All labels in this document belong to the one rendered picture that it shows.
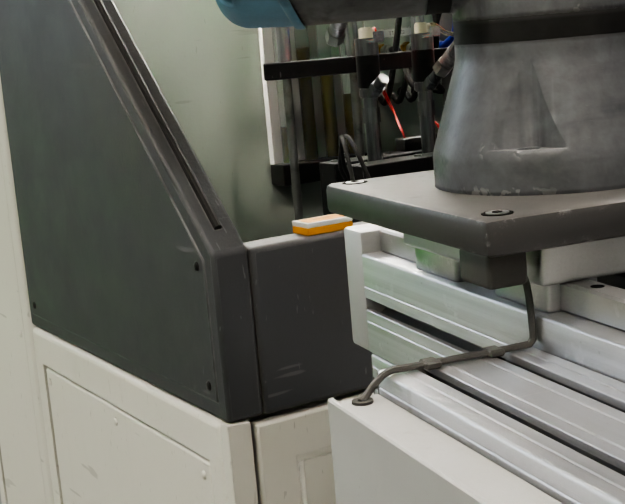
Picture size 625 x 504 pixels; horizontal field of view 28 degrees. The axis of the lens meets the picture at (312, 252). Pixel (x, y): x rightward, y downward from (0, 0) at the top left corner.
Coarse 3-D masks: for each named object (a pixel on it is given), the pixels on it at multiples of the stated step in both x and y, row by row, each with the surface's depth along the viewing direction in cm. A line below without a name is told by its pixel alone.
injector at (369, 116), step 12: (360, 48) 147; (372, 48) 147; (360, 60) 147; (372, 60) 147; (360, 72) 148; (372, 72) 147; (360, 84) 148; (372, 84) 147; (384, 84) 146; (360, 96) 149; (372, 96) 148; (372, 108) 149; (372, 120) 149; (372, 132) 149; (372, 144) 149; (372, 156) 150
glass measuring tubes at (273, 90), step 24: (264, 48) 171; (312, 48) 175; (336, 48) 177; (264, 96) 173; (312, 96) 174; (336, 96) 178; (312, 120) 174; (336, 120) 176; (312, 144) 174; (336, 144) 176; (288, 168) 172; (312, 168) 174
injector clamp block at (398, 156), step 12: (384, 156) 153; (396, 156) 154; (408, 156) 150; (420, 156) 149; (432, 156) 149; (324, 168) 151; (336, 168) 149; (360, 168) 144; (372, 168) 145; (384, 168) 145; (396, 168) 146; (408, 168) 147; (420, 168) 148; (432, 168) 149; (324, 180) 152; (336, 180) 150; (324, 192) 152; (324, 204) 153
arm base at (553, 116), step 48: (480, 48) 72; (528, 48) 70; (576, 48) 70; (624, 48) 71; (480, 96) 72; (528, 96) 71; (576, 96) 70; (624, 96) 70; (480, 144) 72; (528, 144) 71; (576, 144) 69; (624, 144) 70; (480, 192) 72; (528, 192) 70; (576, 192) 69
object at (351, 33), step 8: (352, 24) 165; (352, 32) 165; (344, 40) 166; (352, 40) 165; (352, 48) 165; (448, 48) 146; (448, 56) 147; (440, 64) 148; (448, 64) 147; (440, 72) 149; (448, 72) 149
